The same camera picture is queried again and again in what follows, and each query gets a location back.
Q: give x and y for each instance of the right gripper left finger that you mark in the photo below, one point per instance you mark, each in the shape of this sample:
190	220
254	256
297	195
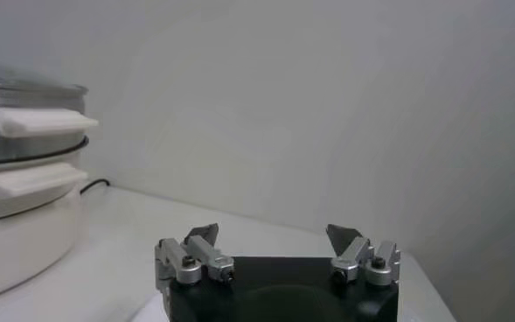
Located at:
187	264

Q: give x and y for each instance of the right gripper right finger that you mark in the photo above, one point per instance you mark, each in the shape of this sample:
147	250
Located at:
377	264

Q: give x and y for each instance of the round glass pot lid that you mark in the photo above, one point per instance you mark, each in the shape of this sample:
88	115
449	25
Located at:
29	85

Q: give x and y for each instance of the white electric cooker base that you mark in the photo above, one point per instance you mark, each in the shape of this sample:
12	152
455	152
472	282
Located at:
21	236

